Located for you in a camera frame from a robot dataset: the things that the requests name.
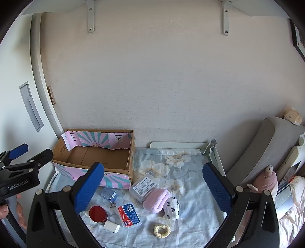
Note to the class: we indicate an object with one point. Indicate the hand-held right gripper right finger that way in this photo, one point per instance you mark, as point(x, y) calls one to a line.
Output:
point(216, 188)

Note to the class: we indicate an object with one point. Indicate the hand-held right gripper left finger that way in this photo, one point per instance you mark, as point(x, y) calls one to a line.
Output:
point(89, 188)

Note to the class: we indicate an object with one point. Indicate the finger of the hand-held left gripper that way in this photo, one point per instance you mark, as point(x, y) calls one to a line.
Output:
point(38, 159)
point(19, 150)

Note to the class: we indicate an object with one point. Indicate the red round tin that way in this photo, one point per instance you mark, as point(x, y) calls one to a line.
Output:
point(97, 213)

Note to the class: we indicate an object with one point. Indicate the pink printed cardboard box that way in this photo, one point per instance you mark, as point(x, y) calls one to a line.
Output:
point(95, 155)

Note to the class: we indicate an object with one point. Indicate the small white box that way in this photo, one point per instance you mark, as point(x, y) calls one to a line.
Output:
point(111, 226)

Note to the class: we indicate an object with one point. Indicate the blue floss pick packet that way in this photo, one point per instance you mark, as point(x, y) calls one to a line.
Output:
point(128, 215)

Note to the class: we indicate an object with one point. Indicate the white black-spotted scrunchie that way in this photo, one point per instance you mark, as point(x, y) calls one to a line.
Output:
point(171, 207)

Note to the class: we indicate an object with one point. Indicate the pink towel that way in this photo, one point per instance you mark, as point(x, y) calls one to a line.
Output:
point(154, 199)

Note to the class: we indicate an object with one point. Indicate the cream scrunchie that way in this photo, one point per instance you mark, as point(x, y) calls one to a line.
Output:
point(156, 230)

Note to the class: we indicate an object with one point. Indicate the person's left hand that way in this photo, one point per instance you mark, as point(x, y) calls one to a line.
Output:
point(21, 214)

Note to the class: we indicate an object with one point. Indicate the small clear blue box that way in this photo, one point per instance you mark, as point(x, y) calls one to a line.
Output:
point(108, 193)

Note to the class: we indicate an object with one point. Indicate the floral bedsheet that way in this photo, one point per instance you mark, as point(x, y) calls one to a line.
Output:
point(190, 219)

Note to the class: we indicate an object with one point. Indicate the pink plush toy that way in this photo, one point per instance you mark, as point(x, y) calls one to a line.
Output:
point(266, 178)

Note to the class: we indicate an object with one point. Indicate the clear plastic labelled box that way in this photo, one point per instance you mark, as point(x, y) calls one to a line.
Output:
point(143, 187)

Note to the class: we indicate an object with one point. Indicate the grey cushion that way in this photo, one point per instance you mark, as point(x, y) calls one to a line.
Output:
point(262, 147)

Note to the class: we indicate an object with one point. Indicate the silver laptop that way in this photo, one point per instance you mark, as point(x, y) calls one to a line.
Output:
point(282, 195)

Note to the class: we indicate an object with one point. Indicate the white door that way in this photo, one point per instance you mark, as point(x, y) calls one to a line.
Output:
point(14, 71)

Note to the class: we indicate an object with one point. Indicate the white pillow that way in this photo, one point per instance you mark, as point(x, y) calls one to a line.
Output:
point(292, 157)

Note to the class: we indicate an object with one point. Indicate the pink bedding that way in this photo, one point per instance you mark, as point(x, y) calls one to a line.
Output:
point(293, 221)

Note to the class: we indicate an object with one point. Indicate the beige crumpled paper bag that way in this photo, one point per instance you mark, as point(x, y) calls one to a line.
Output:
point(292, 116)

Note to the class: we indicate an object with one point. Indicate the small wooden wall block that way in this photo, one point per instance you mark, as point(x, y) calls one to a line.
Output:
point(51, 95)

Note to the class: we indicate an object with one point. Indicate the white door frame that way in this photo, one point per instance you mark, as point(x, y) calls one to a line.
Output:
point(41, 71)

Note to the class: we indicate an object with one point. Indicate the white shelf bracket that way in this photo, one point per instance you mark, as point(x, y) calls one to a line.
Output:
point(90, 16)
point(226, 18)

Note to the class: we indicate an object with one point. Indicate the black picture frame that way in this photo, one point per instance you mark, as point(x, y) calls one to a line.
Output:
point(297, 38)

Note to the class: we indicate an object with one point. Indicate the white wall shelf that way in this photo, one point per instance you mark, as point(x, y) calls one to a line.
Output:
point(262, 9)

